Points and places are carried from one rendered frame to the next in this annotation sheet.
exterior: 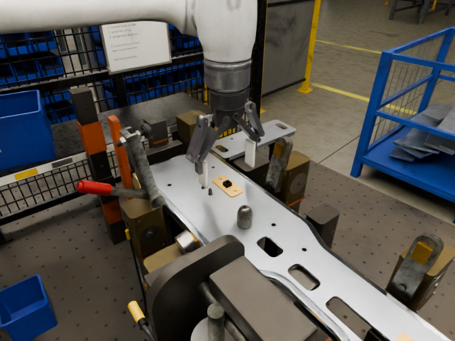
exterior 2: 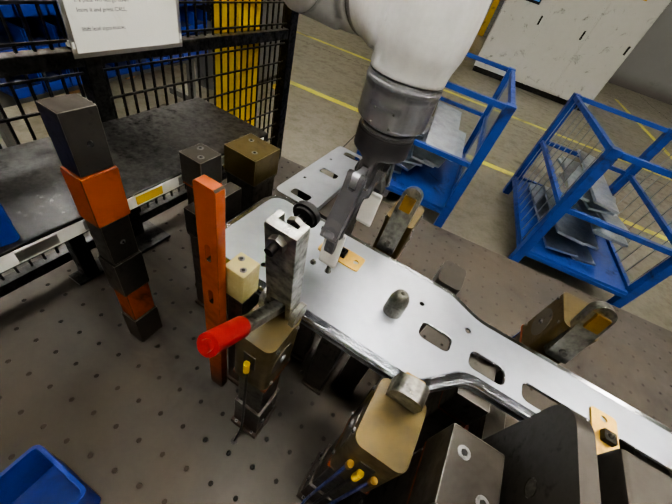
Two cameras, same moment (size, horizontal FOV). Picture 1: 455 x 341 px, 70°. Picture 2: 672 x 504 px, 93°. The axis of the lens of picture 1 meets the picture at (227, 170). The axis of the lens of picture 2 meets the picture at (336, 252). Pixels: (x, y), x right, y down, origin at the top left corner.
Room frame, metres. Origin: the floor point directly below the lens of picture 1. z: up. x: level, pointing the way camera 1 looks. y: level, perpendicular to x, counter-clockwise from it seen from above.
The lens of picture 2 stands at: (0.30, 0.26, 1.40)
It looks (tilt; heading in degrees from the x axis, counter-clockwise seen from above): 44 degrees down; 323
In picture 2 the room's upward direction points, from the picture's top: 19 degrees clockwise
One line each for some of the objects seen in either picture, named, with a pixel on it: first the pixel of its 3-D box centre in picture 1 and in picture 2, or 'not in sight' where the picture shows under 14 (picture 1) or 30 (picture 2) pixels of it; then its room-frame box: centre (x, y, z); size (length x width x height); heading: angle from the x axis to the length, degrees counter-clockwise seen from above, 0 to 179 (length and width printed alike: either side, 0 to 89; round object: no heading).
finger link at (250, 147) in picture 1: (250, 152); (368, 208); (0.67, -0.05, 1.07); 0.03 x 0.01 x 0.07; 37
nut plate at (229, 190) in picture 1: (227, 184); (342, 252); (0.63, 0.00, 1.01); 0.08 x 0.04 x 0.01; 37
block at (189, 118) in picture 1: (197, 166); (249, 213); (0.89, 0.10, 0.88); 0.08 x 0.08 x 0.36; 37
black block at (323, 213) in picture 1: (317, 254); (423, 310); (0.55, -0.22, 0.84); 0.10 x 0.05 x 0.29; 127
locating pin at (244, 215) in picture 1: (244, 218); (396, 304); (0.49, -0.04, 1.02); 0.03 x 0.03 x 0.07
